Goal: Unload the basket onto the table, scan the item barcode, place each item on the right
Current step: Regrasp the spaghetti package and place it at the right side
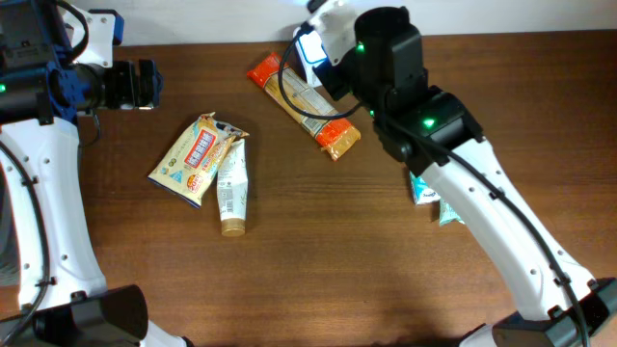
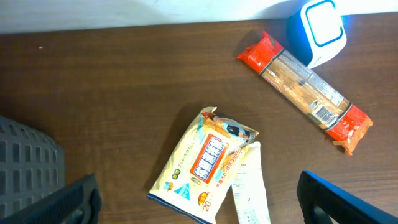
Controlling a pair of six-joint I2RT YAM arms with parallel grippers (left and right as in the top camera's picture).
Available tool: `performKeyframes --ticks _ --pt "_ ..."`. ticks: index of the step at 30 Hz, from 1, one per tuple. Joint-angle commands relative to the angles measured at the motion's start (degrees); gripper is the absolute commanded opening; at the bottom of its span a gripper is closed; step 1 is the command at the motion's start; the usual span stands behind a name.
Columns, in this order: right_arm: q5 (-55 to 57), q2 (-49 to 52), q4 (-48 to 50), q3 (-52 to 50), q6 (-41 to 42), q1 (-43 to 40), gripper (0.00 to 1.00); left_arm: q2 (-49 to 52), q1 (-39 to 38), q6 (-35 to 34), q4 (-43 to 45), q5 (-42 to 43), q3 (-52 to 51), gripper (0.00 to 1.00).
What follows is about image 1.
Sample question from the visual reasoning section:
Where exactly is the orange spaghetti pasta packet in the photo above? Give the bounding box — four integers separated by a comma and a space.
247, 53, 362, 161

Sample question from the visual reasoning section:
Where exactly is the white tube with gold cap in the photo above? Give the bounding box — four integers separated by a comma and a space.
217, 139, 249, 237

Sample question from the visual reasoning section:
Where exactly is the small teal tissue pack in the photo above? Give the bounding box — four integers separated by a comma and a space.
410, 173, 441, 205

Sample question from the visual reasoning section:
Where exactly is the teal snack pouch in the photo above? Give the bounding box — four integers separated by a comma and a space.
439, 199, 465, 227

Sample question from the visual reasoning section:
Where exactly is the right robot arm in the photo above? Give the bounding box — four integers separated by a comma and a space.
308, 1, 616, 346

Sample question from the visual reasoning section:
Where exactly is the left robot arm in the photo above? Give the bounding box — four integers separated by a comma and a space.
1, 0, 188, 346

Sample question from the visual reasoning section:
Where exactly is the white barcode scanner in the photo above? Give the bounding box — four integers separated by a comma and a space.
295, 31, 327, 88

